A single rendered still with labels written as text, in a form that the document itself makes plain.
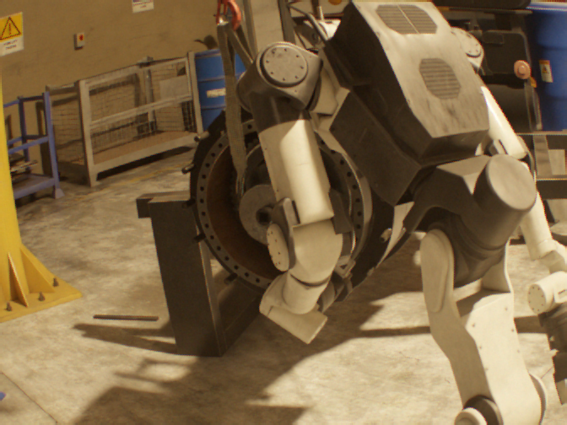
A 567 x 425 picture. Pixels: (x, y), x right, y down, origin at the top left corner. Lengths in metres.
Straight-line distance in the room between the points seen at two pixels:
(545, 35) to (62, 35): 5.30
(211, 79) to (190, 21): 1.03
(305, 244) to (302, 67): 0.29
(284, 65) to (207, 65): 6.92
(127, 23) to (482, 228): 7.48
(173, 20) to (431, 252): 7.67
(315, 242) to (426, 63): 0.37
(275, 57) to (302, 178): 0.21
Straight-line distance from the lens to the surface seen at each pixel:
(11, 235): 4.35
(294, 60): 1.42
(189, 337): 3.37
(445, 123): 1.39
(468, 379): 1.47
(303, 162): 1.42
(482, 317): 1.44
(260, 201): 1.93
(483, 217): 1.31
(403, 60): 1.40
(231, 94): 1.93
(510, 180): 1.30
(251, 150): 2.08
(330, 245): 1.44
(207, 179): 2.04
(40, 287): 4.42
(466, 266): 1.40
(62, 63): 8.22
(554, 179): 2.95
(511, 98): 3.23
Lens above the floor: 1.34
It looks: 15 degrees down
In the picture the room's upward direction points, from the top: 8 degrees counter-clockwise
